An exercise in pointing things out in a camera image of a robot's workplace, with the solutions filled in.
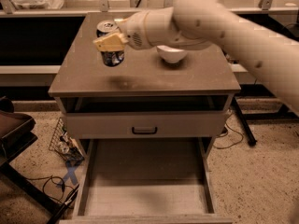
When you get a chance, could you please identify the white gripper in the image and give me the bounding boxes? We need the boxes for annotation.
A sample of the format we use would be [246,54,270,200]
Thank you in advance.
[93,7,184,52]

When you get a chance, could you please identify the pepsi soda can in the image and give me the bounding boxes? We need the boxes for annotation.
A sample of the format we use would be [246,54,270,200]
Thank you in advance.
[96,20,124,67]

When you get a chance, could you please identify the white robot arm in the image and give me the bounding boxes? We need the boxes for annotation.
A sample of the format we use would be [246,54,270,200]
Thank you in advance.
[93,0,299,115]

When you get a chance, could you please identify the grey drawer cabinet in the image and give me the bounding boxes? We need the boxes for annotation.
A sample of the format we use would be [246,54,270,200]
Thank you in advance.
[50,13,240,158]

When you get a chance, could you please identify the closed grey top drawer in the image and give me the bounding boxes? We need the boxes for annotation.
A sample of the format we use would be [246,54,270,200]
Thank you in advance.
[63,111,228,139]

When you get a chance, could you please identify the open grey middle drawer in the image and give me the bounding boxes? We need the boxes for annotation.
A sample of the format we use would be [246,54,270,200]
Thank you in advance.
[59,138,233,224]

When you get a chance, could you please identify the white ceramic bowl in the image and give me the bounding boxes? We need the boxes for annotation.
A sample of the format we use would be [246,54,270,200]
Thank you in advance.
[156,46,187,63]

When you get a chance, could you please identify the dark chair at left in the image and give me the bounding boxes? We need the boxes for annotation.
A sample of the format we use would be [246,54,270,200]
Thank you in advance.
[0,96,61,215]

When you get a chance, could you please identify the blue tape cross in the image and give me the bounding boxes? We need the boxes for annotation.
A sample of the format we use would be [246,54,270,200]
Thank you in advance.
[61,166,78,185]

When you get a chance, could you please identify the black table leg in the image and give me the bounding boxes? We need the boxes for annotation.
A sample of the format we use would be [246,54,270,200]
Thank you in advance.
[232,98,257,147]

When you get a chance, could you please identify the black drawer handle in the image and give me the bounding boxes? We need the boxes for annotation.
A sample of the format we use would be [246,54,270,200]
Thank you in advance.
[132,127,158,135]

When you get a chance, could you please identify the wire basket with items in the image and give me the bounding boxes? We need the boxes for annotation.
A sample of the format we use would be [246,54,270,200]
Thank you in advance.
[49,119,84,166]

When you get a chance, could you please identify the black cable on floor right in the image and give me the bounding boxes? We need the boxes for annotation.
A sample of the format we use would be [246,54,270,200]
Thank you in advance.
[213,110,245,150]

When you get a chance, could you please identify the black cable on floor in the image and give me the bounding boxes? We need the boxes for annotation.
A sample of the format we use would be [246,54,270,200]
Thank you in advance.
[213,110,245,150]
[26,175,78,209]

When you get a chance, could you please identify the black cable on floor left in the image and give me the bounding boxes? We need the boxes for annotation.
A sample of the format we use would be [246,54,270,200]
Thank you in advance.
[26,175,78,209]

